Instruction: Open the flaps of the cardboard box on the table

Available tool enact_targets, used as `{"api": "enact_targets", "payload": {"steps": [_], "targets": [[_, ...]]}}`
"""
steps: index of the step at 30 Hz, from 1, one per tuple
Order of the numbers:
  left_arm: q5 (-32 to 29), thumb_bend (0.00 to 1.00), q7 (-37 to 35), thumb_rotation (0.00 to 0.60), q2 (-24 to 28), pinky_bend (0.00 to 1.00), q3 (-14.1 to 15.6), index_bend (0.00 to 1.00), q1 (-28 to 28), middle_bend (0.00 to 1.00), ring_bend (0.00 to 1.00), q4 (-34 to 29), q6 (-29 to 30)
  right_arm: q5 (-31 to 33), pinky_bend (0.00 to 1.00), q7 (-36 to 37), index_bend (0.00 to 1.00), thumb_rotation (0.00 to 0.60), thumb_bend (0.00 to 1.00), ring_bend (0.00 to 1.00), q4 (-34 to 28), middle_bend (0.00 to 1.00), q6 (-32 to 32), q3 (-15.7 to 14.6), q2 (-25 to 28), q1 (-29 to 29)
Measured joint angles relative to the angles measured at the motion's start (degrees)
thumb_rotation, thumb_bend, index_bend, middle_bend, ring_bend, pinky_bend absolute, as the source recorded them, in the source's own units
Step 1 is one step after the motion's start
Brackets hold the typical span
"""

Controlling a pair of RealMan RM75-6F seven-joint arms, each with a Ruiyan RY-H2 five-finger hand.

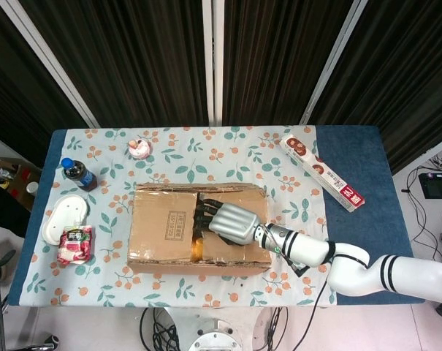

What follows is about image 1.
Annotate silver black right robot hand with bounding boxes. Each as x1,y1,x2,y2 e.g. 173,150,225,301
193,197,262,247

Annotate silver white robot base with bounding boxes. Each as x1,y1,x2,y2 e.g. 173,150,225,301
161,306,266,351

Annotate yellow rubber chicken toy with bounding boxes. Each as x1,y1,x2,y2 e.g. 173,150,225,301
191,237,205,261

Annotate orange fruit print tablecloth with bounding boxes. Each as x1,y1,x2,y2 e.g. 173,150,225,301
18,125,338,309

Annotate long white wrap box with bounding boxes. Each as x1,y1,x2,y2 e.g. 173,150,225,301
278,133,367,214

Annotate pink dessert cup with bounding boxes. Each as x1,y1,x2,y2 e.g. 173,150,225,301
127,137,152,160

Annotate blue table cover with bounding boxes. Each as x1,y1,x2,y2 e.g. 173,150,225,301
7,125,426,307

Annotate red snack pouch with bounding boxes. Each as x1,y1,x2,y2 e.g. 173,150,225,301
56,224,94,266

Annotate cola bottle blue label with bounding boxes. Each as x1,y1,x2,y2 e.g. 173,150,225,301
61,156,99,193

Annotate white oval dish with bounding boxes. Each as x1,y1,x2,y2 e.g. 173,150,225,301
42,195,89,245

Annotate dark monitor screen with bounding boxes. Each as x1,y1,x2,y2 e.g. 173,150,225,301
417,171,442,200

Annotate cardboard box with clutter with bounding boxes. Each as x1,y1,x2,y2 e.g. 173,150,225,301
0,156,43,214

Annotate black cable bundle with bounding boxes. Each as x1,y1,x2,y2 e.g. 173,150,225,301
138,307,182,351

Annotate white partition frame post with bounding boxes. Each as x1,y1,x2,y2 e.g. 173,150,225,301
299,0,370,125
201,0,224,127
0,0,99,128

